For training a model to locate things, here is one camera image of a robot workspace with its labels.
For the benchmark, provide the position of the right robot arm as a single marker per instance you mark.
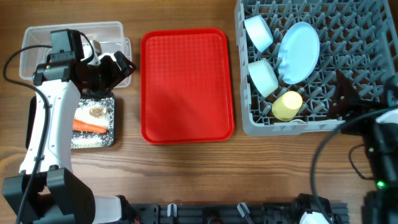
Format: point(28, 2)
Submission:
point(376, 123)

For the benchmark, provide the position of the light blue bowl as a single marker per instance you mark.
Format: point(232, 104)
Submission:
point(259, 32)

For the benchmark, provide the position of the brown food scrap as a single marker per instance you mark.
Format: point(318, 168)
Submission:
point(97, 112)

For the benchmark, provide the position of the clear plastic bin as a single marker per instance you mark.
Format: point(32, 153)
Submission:
point(110, 35)

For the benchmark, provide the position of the white rice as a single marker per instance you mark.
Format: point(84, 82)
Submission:
point(87, 141)

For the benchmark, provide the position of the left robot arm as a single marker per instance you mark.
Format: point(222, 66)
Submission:
point(45, 189)

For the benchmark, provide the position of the light blue plate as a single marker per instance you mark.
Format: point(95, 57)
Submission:
point(299, 52)

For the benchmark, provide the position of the green bowl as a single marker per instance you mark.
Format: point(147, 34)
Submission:
point(263, 77)

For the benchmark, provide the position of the orange carrot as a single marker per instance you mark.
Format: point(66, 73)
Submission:
point(86, 127)

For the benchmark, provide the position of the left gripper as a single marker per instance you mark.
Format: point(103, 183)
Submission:
point(114, 75)

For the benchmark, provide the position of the black tray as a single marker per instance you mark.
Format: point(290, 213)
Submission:
point(110, 137)

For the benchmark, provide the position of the grey dishwasher rack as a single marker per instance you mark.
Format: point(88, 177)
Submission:
point(357, 38)

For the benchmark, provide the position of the white plastic spoon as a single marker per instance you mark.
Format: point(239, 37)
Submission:
point(299, 121)

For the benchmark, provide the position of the red serving tray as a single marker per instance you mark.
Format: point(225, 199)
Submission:
point(186, 93)

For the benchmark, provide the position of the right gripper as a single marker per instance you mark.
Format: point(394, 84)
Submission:
point(347, 101)

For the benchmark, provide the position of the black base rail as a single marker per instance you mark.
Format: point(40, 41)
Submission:
point(199, 214)

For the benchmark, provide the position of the yellow cup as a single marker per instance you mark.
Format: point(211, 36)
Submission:
point(287, 106)

